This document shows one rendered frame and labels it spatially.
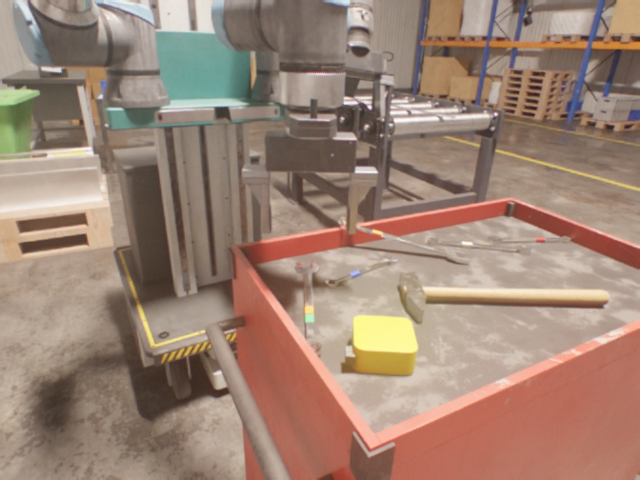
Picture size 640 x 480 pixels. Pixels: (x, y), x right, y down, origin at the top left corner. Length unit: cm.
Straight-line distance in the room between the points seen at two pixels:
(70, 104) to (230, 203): 482
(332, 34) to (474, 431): 49
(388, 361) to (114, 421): 142
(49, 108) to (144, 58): 511
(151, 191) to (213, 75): 53
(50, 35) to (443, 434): 117
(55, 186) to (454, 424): 298
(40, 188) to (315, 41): 280
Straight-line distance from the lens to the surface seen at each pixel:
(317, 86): 57
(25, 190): 324
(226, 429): 170
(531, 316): 73
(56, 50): 128
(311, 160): 60
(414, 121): 268
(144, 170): 176
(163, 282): 195
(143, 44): 136
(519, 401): 56
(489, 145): 318
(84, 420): 188
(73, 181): 320
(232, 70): 159
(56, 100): 641
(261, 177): 62
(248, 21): 64
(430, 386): 55
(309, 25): 57
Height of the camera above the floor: 127
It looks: 25 degrees down
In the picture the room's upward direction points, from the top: 2 degrees clockwise
